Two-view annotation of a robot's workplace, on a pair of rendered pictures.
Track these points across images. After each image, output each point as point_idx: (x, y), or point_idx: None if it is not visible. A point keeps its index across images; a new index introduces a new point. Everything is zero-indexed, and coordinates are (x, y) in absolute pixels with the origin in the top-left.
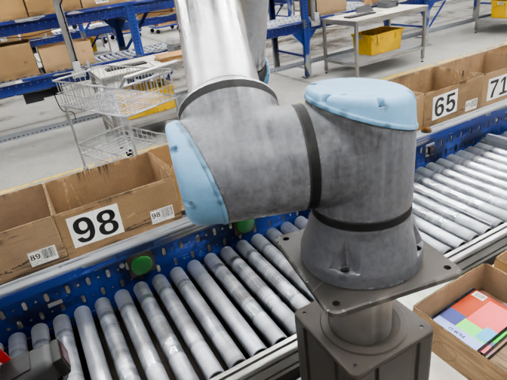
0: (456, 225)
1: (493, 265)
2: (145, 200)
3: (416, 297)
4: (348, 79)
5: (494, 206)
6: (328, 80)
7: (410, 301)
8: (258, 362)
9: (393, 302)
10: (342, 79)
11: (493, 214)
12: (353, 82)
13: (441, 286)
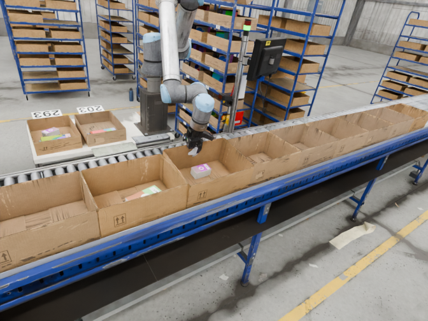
0: (60, 172)
1: (81, 139)
2: (234, 144)
3: (114, 148)
4: (153, 35)
5: (22, 180)
6: (157, 35)
7: (118, 147)
8: (178, 141)
9: (144, 90)
10: (155, 35)
11: (27, 180)
12: (153, 34)
13: (101, 149)
